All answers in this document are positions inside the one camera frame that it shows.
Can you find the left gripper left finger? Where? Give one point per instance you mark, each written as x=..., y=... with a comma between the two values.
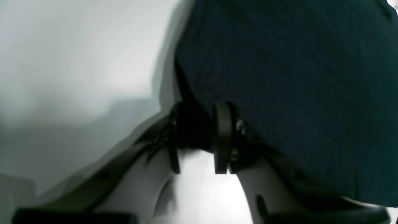
x=124, y=191

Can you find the black T-shirt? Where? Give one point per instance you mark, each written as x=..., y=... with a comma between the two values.
x=317, y=79

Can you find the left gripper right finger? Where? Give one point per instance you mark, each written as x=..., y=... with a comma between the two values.
x=277, y=191

